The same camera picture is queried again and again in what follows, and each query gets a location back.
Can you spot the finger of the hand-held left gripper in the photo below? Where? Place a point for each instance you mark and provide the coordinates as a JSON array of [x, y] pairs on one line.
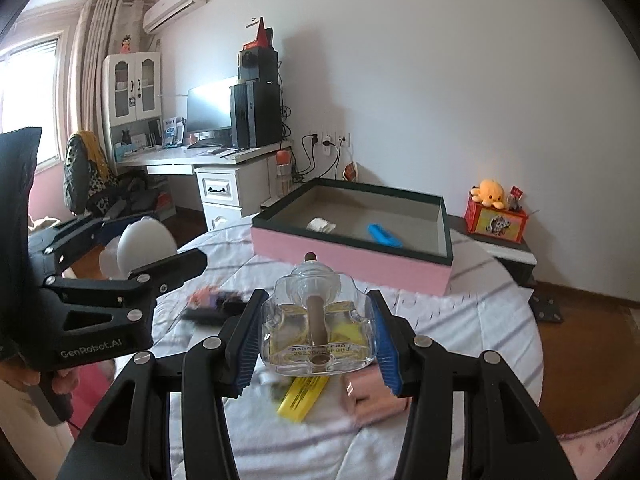
[[65, 242], [150, 285]]

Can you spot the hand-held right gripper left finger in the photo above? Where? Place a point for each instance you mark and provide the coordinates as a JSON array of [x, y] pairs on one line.
[[248, 355]]

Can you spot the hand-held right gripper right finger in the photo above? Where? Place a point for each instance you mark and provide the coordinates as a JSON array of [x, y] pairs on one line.
[[387, 350]]

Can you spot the white plastic container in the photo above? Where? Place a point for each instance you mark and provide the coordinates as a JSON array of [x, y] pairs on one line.
[[145, 245]]

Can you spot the small pink box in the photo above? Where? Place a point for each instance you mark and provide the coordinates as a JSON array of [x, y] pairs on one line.
[[370, 395]]

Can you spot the clear glass perfume bottle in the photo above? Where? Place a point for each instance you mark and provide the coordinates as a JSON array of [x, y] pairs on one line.
[[345, 325]]

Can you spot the black remote control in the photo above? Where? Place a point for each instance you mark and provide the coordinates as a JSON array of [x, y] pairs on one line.
[[210, 316]]

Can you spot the yellow highlighter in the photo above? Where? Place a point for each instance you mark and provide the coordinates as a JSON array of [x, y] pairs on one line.
[[300, 397]]

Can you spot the pink box with dark rim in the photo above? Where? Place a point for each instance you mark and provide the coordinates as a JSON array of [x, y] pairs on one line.
[[350, 260]]

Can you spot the person's left hand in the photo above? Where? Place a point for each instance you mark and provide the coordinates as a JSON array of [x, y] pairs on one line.
[[64, 382]]

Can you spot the small pink patterned object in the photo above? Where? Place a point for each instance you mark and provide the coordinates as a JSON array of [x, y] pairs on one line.
[[202, 297]]

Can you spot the black office chair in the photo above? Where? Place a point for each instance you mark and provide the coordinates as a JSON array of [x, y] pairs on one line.
[[80, 175]]

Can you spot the white striped cloth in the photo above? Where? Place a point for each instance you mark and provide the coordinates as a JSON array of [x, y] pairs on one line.
[[450, 320]]

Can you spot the yellow patterned cloth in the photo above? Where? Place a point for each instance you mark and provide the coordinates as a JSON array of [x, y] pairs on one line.
[[97, 160]]

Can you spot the white drawer unit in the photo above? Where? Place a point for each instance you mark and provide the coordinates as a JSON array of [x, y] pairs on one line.
[[220, 195]]

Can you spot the small blue plastic piece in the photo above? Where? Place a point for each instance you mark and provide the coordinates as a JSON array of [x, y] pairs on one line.
[[384, 234]]

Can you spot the white desk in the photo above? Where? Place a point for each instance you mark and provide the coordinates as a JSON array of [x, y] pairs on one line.
[[170, 160]]

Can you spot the white crumpled packet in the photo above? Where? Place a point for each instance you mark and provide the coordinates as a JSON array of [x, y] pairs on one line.
[[320, 225]]

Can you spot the window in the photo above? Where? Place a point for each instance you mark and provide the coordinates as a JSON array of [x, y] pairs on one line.
[[30, 95]]

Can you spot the blue white box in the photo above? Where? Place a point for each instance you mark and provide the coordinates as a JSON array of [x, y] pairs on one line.
[[173, 132]]

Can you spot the black and white low cabinet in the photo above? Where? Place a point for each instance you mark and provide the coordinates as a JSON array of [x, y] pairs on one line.
[[515, 257]]

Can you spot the red toy box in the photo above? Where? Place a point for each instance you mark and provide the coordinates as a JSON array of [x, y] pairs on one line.
[[495, 225]]

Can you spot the bottle with orange lid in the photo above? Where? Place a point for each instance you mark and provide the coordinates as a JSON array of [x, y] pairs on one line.
[[284, 172]]

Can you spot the small round brown ornament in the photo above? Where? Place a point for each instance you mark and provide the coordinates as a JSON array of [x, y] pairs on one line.
[[351, 171]]

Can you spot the white hutch cabinet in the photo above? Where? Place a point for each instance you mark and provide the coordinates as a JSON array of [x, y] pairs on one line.
[[150, 80]]

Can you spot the beige curtain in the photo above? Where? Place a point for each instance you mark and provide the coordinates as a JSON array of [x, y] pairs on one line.
[[95, 60]]

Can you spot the yellow plush octopus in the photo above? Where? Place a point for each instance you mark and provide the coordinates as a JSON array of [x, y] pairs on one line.
[[487, 192]]

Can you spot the computer monitor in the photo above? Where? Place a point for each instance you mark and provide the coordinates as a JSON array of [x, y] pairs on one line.
[[210, 107]]

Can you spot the small toy figure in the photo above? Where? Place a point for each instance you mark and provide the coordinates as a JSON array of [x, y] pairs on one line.
[[515, 199]]

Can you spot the black computer tower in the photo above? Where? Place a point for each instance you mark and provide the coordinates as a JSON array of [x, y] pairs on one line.
[[257, 115]]

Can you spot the small doll figure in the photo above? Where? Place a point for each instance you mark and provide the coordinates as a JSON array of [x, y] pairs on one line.
[[127, 45]]

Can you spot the pink printed blanket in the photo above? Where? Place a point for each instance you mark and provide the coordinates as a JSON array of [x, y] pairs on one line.
[[595, 450]]

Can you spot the black box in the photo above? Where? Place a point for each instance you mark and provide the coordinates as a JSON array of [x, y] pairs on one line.
[[257, 65]]

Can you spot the white air conditioner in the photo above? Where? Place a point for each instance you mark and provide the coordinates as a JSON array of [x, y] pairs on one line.
[[175, 7]]

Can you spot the red pointed box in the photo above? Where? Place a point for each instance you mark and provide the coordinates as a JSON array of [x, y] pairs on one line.
[[261, 35]]

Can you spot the white wall sockets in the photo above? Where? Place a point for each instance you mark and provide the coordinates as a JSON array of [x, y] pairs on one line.
[[330, 137]]

